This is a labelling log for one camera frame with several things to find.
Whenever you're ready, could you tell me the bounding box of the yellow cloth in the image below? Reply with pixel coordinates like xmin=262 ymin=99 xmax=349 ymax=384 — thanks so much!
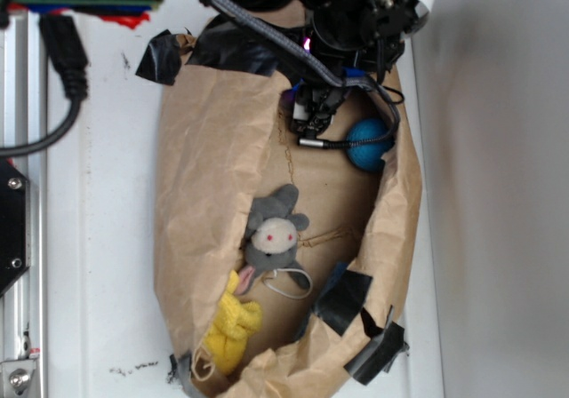
xmin=204 ymin=270 xmax=263 ymax=376

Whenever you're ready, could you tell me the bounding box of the aluminium rail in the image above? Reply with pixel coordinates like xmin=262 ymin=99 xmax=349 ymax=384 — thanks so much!
xmin=1 ymin=9 xmax=45 ymax=397

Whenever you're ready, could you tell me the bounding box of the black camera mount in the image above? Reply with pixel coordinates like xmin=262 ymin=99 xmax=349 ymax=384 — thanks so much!
xmin=0 ymin=159 xmax=30 ymax=297

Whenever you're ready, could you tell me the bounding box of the blue sponge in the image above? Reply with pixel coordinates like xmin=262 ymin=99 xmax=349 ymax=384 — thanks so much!
xmin=293 ymin=262 xmax=349 ymax=341

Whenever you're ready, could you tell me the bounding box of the brown paper bag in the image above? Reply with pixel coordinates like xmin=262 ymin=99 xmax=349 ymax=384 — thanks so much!
xmin=154 ymin=18 xmax=421 ymax=397

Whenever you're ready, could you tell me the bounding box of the black power cable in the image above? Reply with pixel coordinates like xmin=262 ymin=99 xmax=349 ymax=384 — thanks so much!
xmin=0 ymin=13 xmax=90 ymax=158

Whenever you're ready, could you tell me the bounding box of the grey plush mouse toy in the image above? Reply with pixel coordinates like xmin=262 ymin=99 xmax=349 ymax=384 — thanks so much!
xmin=236 ymin=184 xmax=313 ymax=299

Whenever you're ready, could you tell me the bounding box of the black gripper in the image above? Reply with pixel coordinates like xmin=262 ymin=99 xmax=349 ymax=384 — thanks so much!
xmin=291 ymin=0 xmax=435 ymax=143

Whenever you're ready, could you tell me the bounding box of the teal ball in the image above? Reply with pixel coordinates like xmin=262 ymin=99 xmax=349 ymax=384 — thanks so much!
xmin=346 ymin=118 xmax=394 ymax=173

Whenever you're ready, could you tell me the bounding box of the grey braided cable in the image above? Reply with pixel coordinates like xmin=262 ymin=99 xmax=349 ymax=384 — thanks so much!
xmin=177 ymin=0 xmax=399 ymax=151

